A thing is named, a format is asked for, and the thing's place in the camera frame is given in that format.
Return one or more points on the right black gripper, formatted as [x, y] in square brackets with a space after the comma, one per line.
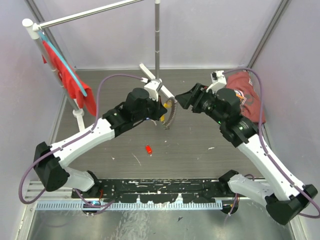
[194, 98]

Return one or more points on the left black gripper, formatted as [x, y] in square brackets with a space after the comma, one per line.
[160, 110]

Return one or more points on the large keyring with yellow handle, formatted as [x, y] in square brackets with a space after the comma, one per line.
[167, 119]

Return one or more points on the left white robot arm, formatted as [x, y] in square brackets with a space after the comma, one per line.
[52, 161]

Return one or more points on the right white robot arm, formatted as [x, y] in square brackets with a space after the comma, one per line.
[285, 196]

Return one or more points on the red key tag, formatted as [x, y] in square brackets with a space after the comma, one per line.
[149, 149]

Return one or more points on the folded maroon t-shirt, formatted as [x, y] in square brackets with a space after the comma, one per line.
[250, 102]

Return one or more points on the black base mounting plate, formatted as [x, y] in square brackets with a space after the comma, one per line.
[158, 191]

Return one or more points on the blue clothes hanger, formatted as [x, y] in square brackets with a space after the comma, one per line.
[63, 61]

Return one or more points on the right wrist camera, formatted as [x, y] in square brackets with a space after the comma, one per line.
[218, 81]

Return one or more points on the slotted cable duct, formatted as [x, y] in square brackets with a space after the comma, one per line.
[79, 205]

